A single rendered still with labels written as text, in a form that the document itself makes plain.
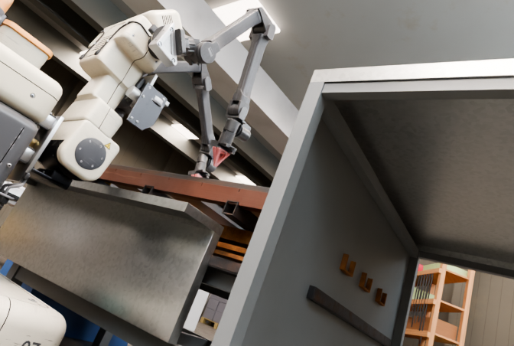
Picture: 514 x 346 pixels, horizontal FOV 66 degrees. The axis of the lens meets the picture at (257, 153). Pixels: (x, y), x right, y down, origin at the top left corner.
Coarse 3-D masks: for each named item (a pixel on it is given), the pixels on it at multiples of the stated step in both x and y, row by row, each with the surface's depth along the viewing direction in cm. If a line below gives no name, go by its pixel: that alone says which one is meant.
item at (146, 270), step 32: (32, 192) 200; (32, 224) 185; (64, 224) 172; (96, 224) 161; (128, 224) 152; (160, 224) 143; (32, 256) 172; (64, 256) 161; (96, 256) 151; (128, 256) 143; (160, 256) 136; (192, 256) 129; (64, 288) 151; (96, 288) 143; (128, 288) 135; (160, 288) 129; (192, 288) 123; (128, 320) 128; (160, 320) 122
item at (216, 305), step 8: (216, 296) 1039; (208, 304) 1042; (216, 304) 1025; (224, 304) 1013; (208, 312) 1027; (216, 312) 1012; (200, 320) 1028; (208, 320) 1037; (216, 320) 1000; (216, 328) 990
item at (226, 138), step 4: (224, 132) 164; (228, 132) 163; (232, 132) 164; (220, 136) 164; (224, 136) 163; (228, 136) 163; (232, 136) 164; (212, 140) 166; (220, 140) 163; (224, 140) 163; (228, 140) 163; (232, 140) 164; (220, 144) 163; (224, 144) 161; (228, 144) 160; (224, 148) 165
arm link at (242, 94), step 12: (252, 36) 172; (264, 36) 170; (252, 48) 170; (264, 48) 172; (252, 60) 168; (252, 72) 169; (240, 84) 168; (252, 84) 170; (240, 96) 165; (228, 108) 168; (240, 108) 165
